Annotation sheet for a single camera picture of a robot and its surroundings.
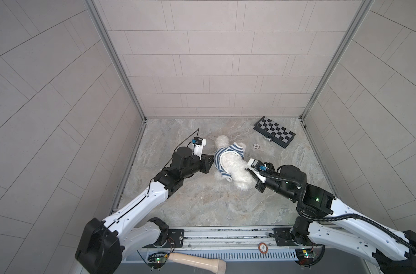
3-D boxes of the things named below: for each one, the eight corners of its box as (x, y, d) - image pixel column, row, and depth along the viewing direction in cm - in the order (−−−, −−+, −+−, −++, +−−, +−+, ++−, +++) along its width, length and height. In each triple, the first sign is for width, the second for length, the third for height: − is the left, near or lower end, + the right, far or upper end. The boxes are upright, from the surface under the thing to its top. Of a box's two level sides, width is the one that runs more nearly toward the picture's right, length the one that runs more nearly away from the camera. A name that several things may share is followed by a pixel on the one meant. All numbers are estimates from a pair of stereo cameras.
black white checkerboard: (252, 128, 113) (253, 124, 110) (262, 118, 119) (264, 115, 116) (284, 149, 103) (286, 145, 100) (294, 137, 108) (296, 134, 106)
